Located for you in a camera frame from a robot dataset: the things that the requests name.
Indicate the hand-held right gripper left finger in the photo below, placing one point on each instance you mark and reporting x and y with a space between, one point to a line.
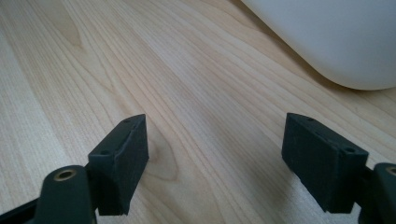
121 168

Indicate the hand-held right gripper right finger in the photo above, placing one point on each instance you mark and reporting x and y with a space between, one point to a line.
323 165

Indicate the white plastic bin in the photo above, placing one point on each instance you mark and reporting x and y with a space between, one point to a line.
342 40

